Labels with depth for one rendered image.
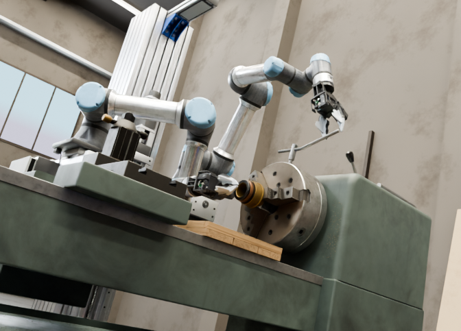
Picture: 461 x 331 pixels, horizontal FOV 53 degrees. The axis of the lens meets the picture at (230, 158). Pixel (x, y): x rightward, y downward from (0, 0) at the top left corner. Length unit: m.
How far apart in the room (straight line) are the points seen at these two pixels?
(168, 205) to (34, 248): 0.31
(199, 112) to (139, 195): 0.74
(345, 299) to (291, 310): 0.21
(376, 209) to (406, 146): 3.18
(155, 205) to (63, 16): 10.60
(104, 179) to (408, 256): 1.31
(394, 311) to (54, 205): 1.31
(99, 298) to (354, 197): 1.12
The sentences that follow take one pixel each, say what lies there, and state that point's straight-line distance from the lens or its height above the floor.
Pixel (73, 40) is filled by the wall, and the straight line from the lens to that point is 11.51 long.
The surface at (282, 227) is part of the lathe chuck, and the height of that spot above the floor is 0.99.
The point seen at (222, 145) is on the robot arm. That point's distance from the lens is 2.23.
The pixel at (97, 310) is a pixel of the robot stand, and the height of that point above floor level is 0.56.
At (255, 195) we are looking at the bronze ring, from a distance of 1.57.
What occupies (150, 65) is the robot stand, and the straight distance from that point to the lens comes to 2.37.
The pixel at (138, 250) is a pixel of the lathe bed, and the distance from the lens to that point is 1.16.
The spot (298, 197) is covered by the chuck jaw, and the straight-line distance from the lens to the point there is 1.58.
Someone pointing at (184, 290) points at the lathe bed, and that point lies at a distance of 1.25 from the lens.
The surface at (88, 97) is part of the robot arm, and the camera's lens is 1.84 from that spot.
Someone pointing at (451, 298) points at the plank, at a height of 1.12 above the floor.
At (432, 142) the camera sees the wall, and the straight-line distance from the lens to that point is 4.82.
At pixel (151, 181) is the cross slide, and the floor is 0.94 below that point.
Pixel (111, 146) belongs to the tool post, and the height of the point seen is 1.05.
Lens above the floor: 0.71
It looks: 17 degrees up
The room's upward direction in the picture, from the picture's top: 14 degrees clockwise
